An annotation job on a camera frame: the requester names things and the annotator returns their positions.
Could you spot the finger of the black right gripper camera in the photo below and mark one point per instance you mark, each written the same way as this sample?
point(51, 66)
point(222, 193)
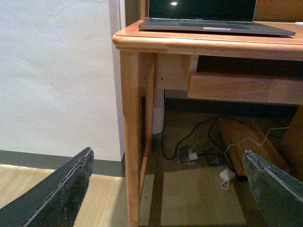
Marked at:
point(278, 194)

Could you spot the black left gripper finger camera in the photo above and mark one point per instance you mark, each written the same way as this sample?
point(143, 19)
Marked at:
point(56, 200)

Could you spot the white charger adapter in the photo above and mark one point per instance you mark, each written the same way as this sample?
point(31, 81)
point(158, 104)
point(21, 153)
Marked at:
point(227, 175)

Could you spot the white plug in socket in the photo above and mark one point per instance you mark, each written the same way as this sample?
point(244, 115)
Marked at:
point(193, 156)

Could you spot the grey floor socket box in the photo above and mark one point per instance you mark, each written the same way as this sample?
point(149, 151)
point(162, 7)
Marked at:
point(182, 155)

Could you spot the white pipe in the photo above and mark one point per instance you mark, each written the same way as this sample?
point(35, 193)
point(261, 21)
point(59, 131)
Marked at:
point(158, 111)

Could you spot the wooden desk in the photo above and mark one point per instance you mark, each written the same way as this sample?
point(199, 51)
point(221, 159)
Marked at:
point(168, 60)

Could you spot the grey laptop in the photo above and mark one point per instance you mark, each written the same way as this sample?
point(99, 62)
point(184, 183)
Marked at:
point(222, 16)

